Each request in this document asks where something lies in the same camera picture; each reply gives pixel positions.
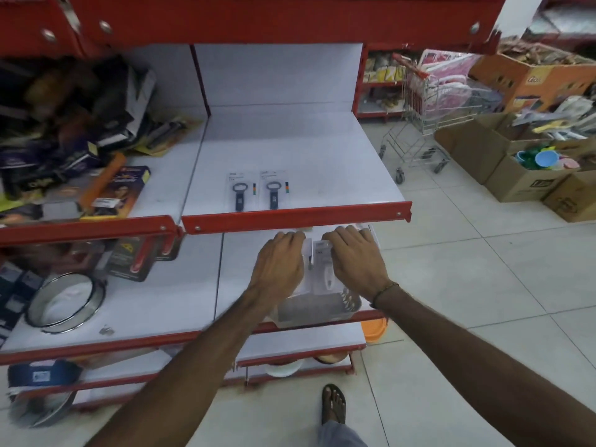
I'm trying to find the person's right hand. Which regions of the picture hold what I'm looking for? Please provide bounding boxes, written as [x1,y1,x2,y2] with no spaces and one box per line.
[322,225,392,302]

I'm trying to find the person's left hand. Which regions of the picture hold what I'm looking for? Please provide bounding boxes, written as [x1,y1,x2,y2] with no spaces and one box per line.
[249,231,307,310]

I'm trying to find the grey plastic basket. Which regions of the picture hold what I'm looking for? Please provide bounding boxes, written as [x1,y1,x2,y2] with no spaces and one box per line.
[269,288,363,329]

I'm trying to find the person's left forearm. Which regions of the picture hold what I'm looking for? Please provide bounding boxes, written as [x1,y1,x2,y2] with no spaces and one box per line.
[86,286,289,447]

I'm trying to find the person's right forearm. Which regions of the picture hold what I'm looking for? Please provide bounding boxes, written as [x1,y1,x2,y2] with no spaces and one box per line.
[372,286,596,447]

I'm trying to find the red background goods shelf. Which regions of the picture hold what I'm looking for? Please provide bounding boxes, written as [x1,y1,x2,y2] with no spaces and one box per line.
[351,43,420,122]

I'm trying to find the pile of dark packaged goods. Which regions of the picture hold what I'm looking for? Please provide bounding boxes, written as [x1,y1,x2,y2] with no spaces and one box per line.
[0,55,157,224]

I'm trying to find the orange plastic bowl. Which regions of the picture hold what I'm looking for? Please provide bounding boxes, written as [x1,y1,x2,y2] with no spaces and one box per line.
[361,317,389,344]

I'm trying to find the white bowl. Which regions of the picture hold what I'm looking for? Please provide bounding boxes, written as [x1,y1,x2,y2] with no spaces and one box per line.
[265,359,306,379]

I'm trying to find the metal shopping cart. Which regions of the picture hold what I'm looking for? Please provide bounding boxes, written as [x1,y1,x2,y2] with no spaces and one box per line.
[377,53,502,184]

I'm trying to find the purple orange printed box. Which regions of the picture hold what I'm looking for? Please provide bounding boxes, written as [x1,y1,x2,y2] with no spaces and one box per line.
[79,165,151,222]

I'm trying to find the yellow card packaged tool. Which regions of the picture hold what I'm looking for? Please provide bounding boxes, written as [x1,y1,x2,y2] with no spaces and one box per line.
[135,117,192,156]

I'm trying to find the grey trouser leg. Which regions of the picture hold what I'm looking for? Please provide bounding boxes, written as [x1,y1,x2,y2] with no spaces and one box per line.
[318,421,369,447]

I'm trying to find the long orange box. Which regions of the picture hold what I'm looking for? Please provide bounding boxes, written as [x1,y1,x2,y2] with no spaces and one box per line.
[79,152,127,211]

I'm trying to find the pink packaged goods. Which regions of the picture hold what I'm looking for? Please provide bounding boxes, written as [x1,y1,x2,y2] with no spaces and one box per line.
[417,49,474,119]

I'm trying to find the heap of coloured plastic cups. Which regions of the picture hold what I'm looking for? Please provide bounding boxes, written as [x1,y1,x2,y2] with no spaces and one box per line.
[514,146,580,172]

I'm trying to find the round metal sieve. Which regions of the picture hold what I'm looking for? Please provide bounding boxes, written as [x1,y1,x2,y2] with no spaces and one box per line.
[25,273,107,335]

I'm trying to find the orange printed cardboard box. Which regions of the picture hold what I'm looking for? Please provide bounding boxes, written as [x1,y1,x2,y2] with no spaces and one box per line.
[467,41,596,112]

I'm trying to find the blue labelled round pan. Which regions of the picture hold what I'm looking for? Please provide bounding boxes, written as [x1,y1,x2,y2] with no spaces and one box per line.
[7,359,83,387]

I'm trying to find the grey metal pan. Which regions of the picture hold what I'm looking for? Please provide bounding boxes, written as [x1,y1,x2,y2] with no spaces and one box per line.
[9,391,78,429]

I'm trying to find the white paper price tag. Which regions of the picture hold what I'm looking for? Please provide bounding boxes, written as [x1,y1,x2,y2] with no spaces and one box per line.
[486,0,546,42]

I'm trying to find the dark beaded wrist bracelet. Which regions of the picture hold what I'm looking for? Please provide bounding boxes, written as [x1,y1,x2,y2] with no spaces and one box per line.
[371,282,400,309]

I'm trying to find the packaged red handled tool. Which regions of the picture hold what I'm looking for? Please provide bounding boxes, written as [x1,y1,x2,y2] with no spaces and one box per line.
[109,237,164,282]
[156,233,183,261]

